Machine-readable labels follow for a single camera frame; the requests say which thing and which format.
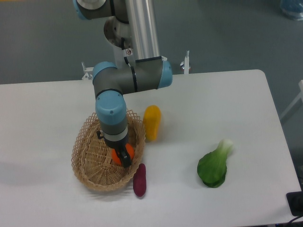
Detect blue plastic bag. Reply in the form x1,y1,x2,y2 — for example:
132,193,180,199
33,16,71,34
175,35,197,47
280,0,303,21

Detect orange fruit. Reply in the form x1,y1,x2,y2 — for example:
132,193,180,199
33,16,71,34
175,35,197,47
111,143,134,166

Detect purple sweet potato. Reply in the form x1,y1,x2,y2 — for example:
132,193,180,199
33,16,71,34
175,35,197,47
133,163,147,197

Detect woven wicker basket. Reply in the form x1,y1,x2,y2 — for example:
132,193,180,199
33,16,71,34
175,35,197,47
71,110,145,192

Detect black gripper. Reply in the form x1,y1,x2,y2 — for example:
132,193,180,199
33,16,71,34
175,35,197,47
96,131,132,168

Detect black device at edge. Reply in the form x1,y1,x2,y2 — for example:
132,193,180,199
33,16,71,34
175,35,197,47
286,191,303,216

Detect white frame at right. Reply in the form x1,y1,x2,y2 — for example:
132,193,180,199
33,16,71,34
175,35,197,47
279,80,303,125

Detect green bok choy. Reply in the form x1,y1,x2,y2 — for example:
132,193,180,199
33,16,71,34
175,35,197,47
197,139,233,188

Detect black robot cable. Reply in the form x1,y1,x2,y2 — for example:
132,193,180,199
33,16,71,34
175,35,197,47
121,37,133,67

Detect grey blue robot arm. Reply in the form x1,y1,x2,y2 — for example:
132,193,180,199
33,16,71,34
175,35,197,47
73,0,172,168

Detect yellow mango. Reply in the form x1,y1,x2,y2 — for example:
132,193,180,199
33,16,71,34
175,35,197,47
143,105,161,141

